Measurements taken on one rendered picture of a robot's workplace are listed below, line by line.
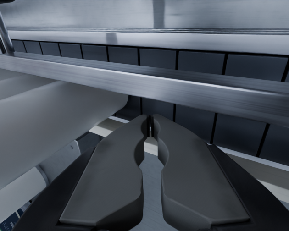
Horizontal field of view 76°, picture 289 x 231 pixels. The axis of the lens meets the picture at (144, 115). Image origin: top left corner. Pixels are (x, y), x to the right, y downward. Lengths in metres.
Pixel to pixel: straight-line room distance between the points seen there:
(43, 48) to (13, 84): 0.09
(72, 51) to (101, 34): 0.05
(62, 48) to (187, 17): 0.15
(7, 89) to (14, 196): 0.34
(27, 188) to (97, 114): 0.38
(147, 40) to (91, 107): 0.08
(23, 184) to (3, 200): 0.04
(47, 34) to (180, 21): 0.16
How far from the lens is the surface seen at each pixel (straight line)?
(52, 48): 0.27
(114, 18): 0.26
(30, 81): 0.22
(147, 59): 0.18
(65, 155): 0.39
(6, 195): 0.51
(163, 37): 0.17
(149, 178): 0.35
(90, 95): 0.16
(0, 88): 0.21
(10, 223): 0.90
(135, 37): 0.19
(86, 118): 0.16
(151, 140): 0.17
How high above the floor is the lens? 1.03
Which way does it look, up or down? 48 degrees down
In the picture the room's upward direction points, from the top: 130 degrees counter-clockwise
